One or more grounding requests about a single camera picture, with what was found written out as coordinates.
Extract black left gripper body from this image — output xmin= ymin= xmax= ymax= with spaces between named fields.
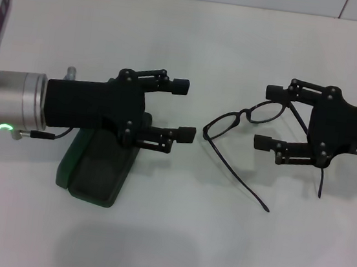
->
xmin=41 ymin=59 xmax=151 ymax=146

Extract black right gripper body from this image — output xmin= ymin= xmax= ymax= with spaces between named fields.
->
xmin=303 ymin=83 xmax=357 ymax=172

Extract black glasses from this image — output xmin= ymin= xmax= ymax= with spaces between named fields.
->
xmin=193 ymin=90 xmax=334 ymax=220

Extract green glasses case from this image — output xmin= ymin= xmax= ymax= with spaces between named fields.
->
xmin=52 ymin=101 xmax=156 ymax=215

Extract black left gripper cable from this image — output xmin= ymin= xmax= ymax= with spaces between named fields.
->
xmin=10 ymin=60 xmax=80 ymax=145

